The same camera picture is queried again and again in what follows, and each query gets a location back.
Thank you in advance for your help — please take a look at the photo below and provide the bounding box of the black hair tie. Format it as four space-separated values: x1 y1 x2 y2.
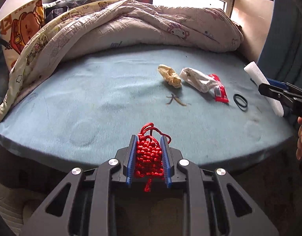
233 93 249 112

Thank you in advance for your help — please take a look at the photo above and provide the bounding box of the white foam sheet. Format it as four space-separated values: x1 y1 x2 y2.
244 61 284 117

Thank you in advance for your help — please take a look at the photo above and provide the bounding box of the cream paper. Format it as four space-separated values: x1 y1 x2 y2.
157 64 182 89

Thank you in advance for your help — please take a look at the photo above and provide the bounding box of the white tissue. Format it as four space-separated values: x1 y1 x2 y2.
179 68 218 93

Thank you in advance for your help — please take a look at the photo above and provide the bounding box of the person's right hand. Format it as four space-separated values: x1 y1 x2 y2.
296 117 302 160

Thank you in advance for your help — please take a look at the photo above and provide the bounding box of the red and white wrapper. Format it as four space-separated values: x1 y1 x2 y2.
209 74 229 103

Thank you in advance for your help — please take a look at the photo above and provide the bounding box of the red braided cord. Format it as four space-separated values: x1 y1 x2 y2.
133 122 172 193

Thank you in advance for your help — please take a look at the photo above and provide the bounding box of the dark clothing pile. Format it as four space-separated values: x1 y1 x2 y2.
43 0 91 24

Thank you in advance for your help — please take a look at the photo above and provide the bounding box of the teal mattress sheet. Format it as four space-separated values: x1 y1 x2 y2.
0 45 296 171

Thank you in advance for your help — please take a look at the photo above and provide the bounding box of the yellow cartoon bear pillow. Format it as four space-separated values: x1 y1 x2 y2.
0 0 45 70

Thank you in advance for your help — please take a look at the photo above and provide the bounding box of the pink cartoon quilt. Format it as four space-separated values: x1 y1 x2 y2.
0 0 243 122

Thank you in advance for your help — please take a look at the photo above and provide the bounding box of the teal curtain right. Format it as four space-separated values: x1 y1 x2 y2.
257 0 302 88

